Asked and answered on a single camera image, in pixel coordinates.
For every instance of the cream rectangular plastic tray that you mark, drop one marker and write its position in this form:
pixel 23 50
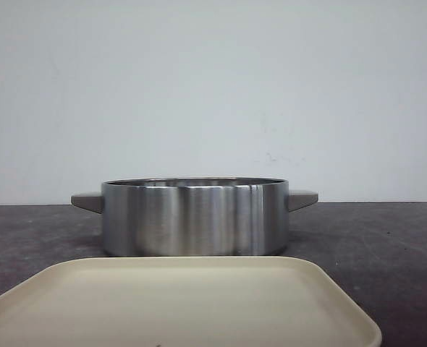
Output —
pixel 183 301

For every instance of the stainless steel steamer pot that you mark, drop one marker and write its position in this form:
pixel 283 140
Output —
pixel 206 216

